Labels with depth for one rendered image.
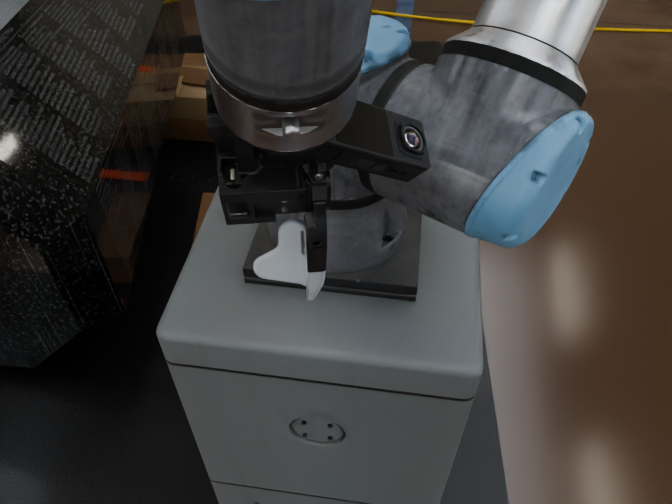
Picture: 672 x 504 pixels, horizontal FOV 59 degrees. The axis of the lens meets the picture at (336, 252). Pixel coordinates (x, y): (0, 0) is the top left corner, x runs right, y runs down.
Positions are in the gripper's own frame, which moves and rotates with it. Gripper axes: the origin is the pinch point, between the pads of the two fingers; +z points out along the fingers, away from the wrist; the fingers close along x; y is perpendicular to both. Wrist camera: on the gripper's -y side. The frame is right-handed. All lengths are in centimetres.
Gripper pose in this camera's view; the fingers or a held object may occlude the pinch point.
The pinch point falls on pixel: (310, 223)
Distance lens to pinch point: 56.7
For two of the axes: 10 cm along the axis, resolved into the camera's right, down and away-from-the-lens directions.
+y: -9.9, 0.7, -1.0
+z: -0.6, 3.7, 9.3
